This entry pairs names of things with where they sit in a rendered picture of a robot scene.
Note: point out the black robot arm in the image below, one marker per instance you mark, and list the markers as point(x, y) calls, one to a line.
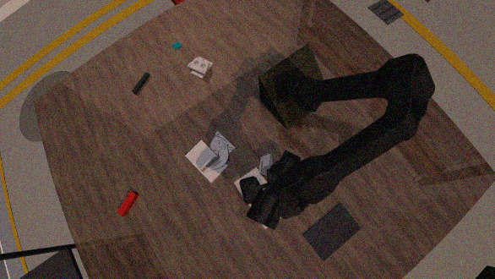
point(405, 82)

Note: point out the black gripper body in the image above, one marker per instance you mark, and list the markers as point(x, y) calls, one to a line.
point(250, 189)

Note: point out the red rectangular block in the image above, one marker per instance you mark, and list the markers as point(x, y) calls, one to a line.
point(127, 204)

